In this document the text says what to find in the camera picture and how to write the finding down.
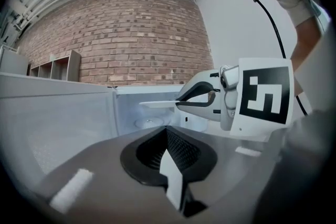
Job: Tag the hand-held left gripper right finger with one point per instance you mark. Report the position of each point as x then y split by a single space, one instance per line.
231 165

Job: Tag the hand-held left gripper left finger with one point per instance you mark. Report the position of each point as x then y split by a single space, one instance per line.
86 165

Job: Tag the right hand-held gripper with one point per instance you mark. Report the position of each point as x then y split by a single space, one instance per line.
265 94

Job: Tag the white food plate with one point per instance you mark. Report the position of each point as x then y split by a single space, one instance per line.
157 104

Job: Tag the white plastic piece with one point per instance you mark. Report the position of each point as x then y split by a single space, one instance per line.
172 181

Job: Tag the person's right forearm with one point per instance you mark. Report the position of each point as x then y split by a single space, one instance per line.
305 47

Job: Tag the glass microwave turntable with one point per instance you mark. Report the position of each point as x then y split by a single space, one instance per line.
148 122

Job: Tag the wooden cubby shelf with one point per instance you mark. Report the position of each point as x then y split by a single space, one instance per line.
59 68

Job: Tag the grey cabinet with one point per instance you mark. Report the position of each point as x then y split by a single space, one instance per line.
13 63

